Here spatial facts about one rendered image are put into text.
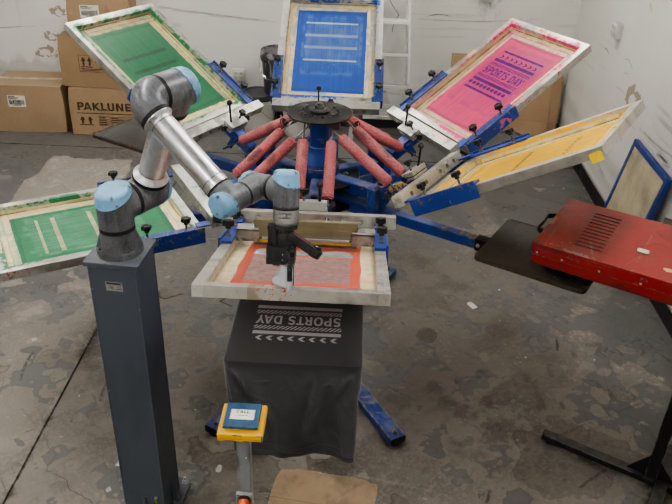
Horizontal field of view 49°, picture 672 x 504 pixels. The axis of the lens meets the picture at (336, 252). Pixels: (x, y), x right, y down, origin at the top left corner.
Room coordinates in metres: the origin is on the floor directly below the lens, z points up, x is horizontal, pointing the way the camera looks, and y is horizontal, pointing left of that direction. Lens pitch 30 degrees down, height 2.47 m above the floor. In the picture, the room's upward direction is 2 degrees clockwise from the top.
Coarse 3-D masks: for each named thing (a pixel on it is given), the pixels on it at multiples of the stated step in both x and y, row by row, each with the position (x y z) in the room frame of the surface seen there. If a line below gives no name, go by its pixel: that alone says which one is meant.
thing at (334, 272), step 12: (348, 252) 2.34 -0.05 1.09; (312, 264) 2.17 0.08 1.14; (324, 264) 2.18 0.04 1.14; (336, 264) 2.18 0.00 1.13; (348, 264) 2.19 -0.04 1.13; (300, 276) 2.03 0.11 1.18; (312, 276) 2.04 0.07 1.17; (324, 276) 2.04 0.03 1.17; (336, 276) 2.05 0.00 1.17; (348, 276) 2.05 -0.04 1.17; (360, 288) 1.93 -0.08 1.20
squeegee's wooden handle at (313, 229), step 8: (256, 224) 2.40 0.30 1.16; (264, 224) 2.40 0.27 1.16; (304, 224) 2.39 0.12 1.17; (312, 224) 2.39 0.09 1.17; (320, 224) 2.39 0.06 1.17; (328, 224) 2.39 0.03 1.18; (336, 224) 2.39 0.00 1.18; (344, 224) 2.39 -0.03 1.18; (352, 224) 2.39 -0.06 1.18; (264, 232) 2.39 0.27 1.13; (296, 232) 2.39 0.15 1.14; (304, 232) 2.39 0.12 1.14; (312, 232) 2.39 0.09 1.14; (320, 232) 2.39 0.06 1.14; (328, 232) 2.39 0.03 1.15; (336, 232) 2.39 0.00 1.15; (344, 232) 2.38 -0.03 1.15
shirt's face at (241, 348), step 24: (240, 312) 2.14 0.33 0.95; (360, 312) 2.16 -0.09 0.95; (240, 336) 2.00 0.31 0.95; (360, 336) 2.02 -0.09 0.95; (240, 360) 1.87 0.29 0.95; (264, 360) 1.88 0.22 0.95; (288, 360) 1.88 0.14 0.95; (312, 360) 1.89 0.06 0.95; (336, 360) 1.89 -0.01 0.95; (360, 360) 1.89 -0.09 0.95
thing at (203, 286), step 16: (224, 256) 2.14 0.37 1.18; (384, 256) 2.20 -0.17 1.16; (208, 272) 1.93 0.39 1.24; (384, 272) 2.01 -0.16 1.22; (192, 288) 1.81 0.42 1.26; (208, 288) 1.81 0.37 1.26; (224, 288) 1.81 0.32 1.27; (240, 288) 1.81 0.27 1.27; (256, 288) 1.81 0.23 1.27; (272, 288) 1.81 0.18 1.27; (304, 288) 1.82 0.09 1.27; (320, 288) 1.82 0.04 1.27; (336, 288) 1.83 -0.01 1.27; (384, 288) 1.85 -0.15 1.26; (352, 304) 1.79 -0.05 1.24; (368, 304) 1.79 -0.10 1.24; (384, 304) 1.79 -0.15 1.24
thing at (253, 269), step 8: (256, 248) 2.35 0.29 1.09; (264, 248) 2.35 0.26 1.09; (296, 248) 2.37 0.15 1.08; (248, 256) 2.24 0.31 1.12; (256, 256) 2.24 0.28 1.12; (264, 256) 2.25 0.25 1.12; (296, 256) 2.26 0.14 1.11; (240, 264) 2.14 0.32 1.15; (248, 264) 2.14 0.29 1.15; (256, 264) 2.14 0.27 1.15; (264, 264) 2.15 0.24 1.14; (296, 264) 2.16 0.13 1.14; (240, 272) 2.05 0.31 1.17; (248, 272) 2.05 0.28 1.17; (256, 272) 2.05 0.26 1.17; (264, 272) 2.06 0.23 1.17; (272, 272) 2.06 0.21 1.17; (296, 272) 2.07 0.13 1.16; (232, 280) 1.96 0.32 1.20; (240, 280) 1.97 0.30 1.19; (248, 280) 1.97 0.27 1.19; (256, 280) 1.97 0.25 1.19; (264, 280) 1.97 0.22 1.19
